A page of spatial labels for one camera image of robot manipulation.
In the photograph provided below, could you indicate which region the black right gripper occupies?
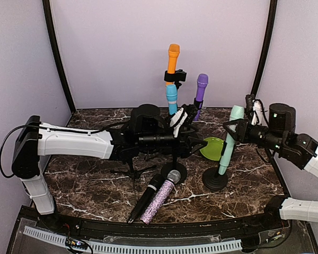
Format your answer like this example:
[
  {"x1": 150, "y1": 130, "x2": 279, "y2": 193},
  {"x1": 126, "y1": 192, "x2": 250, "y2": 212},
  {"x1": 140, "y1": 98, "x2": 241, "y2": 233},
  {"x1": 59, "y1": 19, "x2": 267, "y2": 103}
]
[{"x1": 224, "y1": 118, "x2": 286, "y2": 153}]

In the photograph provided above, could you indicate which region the mint green microphone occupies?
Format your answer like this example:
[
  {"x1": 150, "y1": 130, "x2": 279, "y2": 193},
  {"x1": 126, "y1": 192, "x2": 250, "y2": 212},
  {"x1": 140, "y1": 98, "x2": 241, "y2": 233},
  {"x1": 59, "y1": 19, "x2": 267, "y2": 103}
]
[{"x1": 218, "y1": 105, "x2": 244, "y2": 175}]

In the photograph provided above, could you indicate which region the black round-base stand front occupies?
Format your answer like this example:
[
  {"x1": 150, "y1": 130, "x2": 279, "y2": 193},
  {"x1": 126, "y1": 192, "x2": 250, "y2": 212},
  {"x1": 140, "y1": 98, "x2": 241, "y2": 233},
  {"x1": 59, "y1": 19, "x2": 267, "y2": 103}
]
[{"x1": 160, "y1": 148, "x2": 188, "y2": 185}]

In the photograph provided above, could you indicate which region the glitter purple silver-head microphone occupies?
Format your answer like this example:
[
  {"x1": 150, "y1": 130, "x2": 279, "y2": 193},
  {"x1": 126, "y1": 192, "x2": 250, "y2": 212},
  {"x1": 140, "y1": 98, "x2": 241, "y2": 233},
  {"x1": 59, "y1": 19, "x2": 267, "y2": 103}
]
[{"x1": 140, "y1": 170, "x2": 181, "y2": 224}]

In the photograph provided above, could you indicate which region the black round-base stand mint mic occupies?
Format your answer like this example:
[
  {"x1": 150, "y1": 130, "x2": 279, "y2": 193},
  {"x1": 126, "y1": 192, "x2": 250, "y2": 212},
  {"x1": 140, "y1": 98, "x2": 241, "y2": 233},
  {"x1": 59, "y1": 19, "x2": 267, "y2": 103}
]
[{"x1": 202, "y1": 142, "x2": 228, "y2": 191}]

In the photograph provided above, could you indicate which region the black round-base stand purple mic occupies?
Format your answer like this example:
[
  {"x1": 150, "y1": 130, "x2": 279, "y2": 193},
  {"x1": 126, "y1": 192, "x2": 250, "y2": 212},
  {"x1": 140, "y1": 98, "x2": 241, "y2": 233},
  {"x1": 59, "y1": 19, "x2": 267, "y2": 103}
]
[{"x1": 193, "y1": 97, "x2": 204, "y2": 110}]

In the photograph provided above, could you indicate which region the black handheld microphone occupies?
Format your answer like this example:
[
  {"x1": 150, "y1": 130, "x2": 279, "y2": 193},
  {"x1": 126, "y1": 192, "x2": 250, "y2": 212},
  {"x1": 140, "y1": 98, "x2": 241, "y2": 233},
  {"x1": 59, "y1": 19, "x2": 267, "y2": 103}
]
[{"x1": 127, "y1": 174, "x2": 164, "y2": 224}]

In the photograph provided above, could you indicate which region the blue microphone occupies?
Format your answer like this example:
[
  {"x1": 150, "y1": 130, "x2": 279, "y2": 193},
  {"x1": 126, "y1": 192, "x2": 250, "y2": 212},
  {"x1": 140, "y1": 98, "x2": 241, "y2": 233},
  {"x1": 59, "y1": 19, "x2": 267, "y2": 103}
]
[{"x1": 166, "y1": 84, "x2": 178, "y2": 115}]

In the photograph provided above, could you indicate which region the black tripod microphone stand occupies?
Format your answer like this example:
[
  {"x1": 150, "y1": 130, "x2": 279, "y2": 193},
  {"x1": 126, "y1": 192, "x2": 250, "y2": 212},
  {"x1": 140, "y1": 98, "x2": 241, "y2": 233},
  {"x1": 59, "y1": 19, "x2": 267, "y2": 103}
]
[{"x1": 110, "y1": 156, "x2": 158, "y2": 210}]

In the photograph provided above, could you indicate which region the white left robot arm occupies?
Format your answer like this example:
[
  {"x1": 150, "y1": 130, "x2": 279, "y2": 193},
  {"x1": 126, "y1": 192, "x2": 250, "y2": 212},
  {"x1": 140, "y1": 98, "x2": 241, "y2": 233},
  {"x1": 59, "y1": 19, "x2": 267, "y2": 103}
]
[{"x1": 12, "y1": 104, "x2": 207, "y2": 231}]

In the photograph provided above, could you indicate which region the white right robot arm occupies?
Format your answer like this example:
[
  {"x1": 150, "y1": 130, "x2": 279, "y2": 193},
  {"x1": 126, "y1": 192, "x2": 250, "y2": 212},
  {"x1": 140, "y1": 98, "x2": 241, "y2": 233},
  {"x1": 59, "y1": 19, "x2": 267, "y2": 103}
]
[{"x1": 223, "y1": 103, "x2": 318, "y2": 230}]

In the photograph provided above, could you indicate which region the black round-base stand orange mic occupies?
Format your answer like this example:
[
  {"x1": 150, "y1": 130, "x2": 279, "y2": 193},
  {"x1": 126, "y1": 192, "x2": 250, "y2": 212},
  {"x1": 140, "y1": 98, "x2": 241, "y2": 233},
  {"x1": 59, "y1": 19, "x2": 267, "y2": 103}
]
[{"x1": 164, "y1": 69, "x2": 187, "y2": 89}]

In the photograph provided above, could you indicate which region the orange microphone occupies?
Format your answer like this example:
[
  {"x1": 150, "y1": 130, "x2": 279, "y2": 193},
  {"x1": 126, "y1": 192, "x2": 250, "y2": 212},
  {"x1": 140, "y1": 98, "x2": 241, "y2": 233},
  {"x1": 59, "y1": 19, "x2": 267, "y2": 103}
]
[{"x1": 167, "y1": 43, "x2": 180, "y2": 74}]

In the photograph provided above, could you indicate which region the lime green plate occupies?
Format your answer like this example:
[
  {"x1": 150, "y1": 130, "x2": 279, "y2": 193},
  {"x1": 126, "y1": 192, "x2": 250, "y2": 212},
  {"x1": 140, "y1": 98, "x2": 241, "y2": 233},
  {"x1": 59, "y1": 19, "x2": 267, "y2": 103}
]
[{"x1": 199, "y1": 137, "x2": 224, "y2": 161}]

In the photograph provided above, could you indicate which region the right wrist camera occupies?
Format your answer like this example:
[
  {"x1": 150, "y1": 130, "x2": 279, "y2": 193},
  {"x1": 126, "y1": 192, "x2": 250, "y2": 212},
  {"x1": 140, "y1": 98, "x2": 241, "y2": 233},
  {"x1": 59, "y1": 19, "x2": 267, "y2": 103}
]
[{"x1": 245, "y1": 94, "x2": 269, "y2": 125}]

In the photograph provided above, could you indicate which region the black front table rail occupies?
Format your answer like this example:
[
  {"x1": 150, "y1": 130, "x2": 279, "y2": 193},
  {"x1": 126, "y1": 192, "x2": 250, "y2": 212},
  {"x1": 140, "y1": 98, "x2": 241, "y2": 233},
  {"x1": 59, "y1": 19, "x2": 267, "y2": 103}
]
[{"x1": 38, "y1": 213, "x2": 290, "y2": 239}]

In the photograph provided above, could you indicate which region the right black corner post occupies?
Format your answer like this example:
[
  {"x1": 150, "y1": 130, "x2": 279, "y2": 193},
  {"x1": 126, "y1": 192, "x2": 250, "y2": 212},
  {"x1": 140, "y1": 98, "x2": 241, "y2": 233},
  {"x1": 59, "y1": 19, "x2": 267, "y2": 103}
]
[{"x1": 249, "y1": 0, "x2": 278, "y2": 96}]

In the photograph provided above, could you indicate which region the black corner post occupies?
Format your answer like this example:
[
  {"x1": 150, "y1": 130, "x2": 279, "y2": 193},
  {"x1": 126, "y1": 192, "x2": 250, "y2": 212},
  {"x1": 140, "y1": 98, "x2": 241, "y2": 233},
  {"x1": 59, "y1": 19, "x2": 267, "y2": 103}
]
[
  {"x1": 42, "y1": 0, "x2": 76, "y2": 114},
  {"x1": 249, "y1": 0, "x2": 278, "y2": 96}
]

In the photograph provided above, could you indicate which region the white slotted cable duct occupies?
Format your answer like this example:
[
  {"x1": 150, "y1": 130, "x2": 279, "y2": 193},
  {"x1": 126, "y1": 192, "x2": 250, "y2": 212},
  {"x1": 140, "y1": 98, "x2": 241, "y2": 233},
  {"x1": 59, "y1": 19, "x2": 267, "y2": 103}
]
[{"x1": 23, "y1": 226, "x2": 243, "y2": 253}]

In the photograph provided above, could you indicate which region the left black corner post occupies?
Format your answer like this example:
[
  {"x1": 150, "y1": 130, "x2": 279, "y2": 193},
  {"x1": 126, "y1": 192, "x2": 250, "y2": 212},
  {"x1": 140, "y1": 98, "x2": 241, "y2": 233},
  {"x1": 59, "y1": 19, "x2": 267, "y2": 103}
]
[{"x1": 42, "y1": 0, "x2": 76, "y2": 114}]

